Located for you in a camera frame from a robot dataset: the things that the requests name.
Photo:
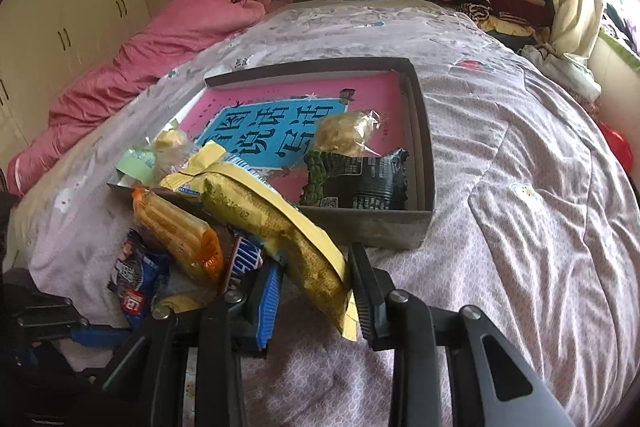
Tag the yellow snack packet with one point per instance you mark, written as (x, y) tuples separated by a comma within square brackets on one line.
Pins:
[(280, 227)]

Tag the brown chocolate bar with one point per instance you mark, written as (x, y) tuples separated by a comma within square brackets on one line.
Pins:
[(242, 259)]

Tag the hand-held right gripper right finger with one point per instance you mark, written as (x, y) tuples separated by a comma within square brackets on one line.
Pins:
[(367, 307)]

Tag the red bag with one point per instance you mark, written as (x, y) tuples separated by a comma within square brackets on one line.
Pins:
[(617, 144)]

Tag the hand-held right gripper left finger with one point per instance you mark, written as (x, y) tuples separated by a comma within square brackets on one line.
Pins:
[(267, 312)]

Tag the dark green snack packet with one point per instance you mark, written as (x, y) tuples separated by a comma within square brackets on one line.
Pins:
[(370, 182)]

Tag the orange cake packet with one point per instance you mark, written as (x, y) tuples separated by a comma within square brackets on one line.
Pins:
[(175, 232)]

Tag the grey cardboard box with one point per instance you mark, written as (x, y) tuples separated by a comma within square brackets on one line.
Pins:
[(390, 229)]

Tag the white cloth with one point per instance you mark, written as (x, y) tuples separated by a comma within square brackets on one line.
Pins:
[(565, 72)]

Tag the bun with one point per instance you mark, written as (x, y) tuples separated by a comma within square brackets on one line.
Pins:
[(345, 134)]

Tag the cream wardrobe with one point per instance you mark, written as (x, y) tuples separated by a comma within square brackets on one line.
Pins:
[(65, 7)]

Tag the blue cookie packet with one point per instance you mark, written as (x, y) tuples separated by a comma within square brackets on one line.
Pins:
[(135, 277)]

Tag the green pastry packet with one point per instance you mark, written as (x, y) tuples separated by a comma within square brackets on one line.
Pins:
[(137, 159)]

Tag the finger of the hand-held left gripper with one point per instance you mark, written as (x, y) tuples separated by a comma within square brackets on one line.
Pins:
[(95, 337)]

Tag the pink book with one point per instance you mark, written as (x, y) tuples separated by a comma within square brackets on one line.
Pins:
[(280, 107)]

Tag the pink quilt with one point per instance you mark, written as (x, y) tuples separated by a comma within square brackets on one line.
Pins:
[(150, 57)]

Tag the cream bed sheet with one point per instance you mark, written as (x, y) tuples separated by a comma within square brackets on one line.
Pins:
[(30, 207)]

